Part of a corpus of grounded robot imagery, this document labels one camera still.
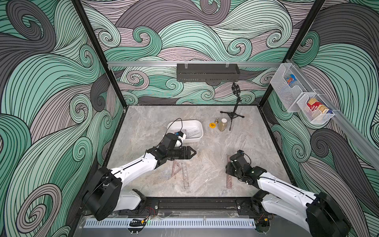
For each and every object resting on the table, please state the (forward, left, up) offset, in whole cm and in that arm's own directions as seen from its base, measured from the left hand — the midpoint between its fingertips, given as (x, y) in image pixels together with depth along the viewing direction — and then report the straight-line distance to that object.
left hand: (192, 151), depth 80 cm
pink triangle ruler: (-4, +10, -14) cm, 17 cm away
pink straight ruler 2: (-12, -21, -12) cm, 27 cm away
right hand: (-4, -23, -12) cm, 26 cm away
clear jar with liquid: (+23, -22, -5) cm, 32 cm away
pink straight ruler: (-13, +3, -13) cm, 19 cm away
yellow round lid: (+28, -16, -12) cm, 34 cm away
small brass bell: (+30, -19, -11) cm, 37 cm away
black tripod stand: (+32, -27, +17) cm, 45 cm away
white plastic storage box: (+29, +5, -14) cm, 32 cm away
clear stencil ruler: (+22, -1, -12) cm, 25 cm away
